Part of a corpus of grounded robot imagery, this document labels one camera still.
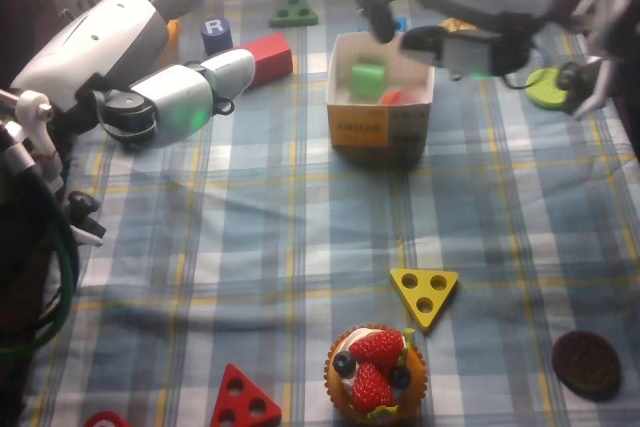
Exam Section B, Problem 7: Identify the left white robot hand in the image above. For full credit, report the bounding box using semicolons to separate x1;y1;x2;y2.
9;0;259;148

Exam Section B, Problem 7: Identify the green toy block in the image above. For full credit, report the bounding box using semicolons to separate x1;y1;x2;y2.
349;62;386;97

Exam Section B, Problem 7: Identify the blue cylinder with letter R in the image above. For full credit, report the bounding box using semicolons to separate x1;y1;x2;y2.
200;16;234;56

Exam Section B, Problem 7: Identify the paper box with orange side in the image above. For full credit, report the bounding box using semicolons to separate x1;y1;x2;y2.
325;31;435;163

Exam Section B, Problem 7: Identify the golden brown toy piece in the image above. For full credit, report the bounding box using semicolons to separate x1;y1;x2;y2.
439;16;476;33

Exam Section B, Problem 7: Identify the orange block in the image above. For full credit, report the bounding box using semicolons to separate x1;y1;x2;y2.
162;19;181;66

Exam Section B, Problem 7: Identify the green toy cookie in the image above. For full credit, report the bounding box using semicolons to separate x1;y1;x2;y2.
524;66;584;115

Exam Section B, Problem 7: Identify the red rectangular block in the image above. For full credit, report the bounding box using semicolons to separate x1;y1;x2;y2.
234;32;294;91

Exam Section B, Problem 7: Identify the green triangle block with holes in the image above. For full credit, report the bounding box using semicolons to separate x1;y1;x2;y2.
268;0;320;29

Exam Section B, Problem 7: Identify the blue plaid tablecloth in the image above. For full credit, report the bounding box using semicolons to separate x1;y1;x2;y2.
19;0;640;427

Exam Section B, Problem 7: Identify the yellow triangle block with holes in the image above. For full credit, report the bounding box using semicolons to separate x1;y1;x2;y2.
389;268;460;332

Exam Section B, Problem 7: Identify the red triangle block with holes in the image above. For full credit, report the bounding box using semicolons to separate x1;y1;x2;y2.
209;363;284;427

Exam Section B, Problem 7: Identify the red and white toy piece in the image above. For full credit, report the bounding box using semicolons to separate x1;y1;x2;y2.
82;410;134;427

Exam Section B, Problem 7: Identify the brown chocolate toy cookie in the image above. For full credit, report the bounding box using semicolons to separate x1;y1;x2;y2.
551;330;623;398

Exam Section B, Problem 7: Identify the toy strawberry fruit tart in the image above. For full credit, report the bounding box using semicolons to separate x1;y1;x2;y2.
323;326;429;423

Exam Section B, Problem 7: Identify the green cable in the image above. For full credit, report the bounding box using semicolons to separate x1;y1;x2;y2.
0;206;81;363

